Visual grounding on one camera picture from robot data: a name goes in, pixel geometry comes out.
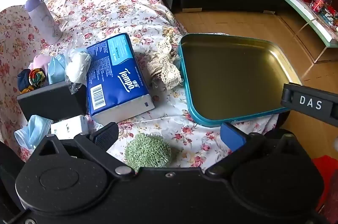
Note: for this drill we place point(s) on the navy multicoloured cloth bundle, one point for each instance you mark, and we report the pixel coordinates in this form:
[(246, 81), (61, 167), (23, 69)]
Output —
[(34, 78)]

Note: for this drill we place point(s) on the green knitted ball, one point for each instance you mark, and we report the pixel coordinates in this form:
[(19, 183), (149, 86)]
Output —
[(146, 151)]

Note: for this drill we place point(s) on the glass coffee table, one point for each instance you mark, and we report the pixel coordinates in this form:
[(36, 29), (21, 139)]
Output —
[(317, 26)]

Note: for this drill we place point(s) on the pink cloth pouch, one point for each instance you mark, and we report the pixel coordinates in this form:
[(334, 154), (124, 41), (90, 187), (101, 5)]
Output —
[(39, 62)]

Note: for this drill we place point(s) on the red fabric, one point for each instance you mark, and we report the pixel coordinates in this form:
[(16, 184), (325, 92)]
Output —
[(326, 176)]

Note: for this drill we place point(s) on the plastic bag with white roll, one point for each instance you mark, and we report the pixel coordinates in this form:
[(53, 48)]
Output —
[(78, 66)]

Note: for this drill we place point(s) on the purple water bottle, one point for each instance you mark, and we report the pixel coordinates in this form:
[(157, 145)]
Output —
[(43, 20)]

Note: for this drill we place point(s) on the black box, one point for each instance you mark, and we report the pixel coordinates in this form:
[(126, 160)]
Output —
[(50, 102)]

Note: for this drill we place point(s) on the small white box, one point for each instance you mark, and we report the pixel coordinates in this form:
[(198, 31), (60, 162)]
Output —
[(70, 127)]

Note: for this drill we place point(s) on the blue tissue pack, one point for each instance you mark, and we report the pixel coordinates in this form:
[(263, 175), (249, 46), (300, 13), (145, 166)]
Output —
[(116, 73)]

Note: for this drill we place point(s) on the teal metal tin tray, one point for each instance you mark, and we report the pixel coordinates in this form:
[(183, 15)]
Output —
[(232, 76)]

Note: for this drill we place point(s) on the cream lace pouch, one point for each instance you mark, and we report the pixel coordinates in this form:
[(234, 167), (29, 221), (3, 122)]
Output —
[(166, 68)]

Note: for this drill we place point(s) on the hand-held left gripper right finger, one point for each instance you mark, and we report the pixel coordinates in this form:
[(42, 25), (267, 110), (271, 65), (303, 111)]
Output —
[(232, 136)]

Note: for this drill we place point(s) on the floral blanket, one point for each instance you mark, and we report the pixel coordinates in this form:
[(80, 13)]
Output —
[(105, 2)]

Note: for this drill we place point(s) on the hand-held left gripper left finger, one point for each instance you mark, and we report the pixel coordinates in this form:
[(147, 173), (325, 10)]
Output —
[(105, 135)]

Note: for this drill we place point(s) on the blue face mask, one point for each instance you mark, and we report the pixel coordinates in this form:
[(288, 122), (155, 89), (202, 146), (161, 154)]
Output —
[(55, 69), (29, 131)]

